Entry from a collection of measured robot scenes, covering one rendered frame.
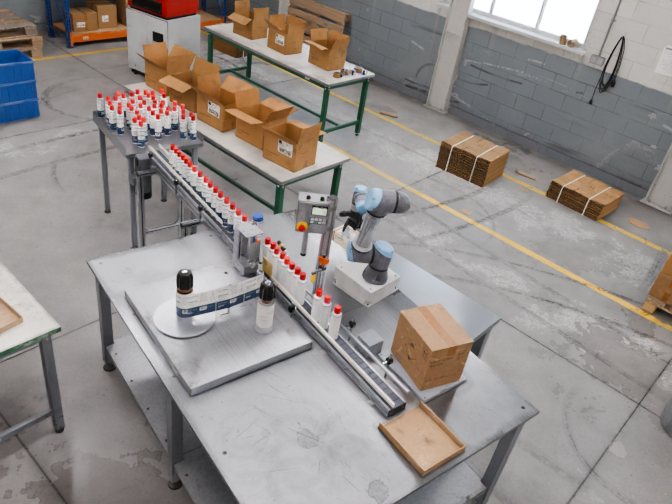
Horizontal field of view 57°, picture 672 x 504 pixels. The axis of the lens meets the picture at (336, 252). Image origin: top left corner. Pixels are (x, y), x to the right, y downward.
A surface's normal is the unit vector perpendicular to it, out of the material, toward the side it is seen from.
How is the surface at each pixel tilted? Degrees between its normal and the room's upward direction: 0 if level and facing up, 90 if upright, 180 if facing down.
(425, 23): 90
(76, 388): 0
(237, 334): 0
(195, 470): 0
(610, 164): 90
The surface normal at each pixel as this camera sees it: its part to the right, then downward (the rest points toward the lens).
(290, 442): 0.14, -0.82
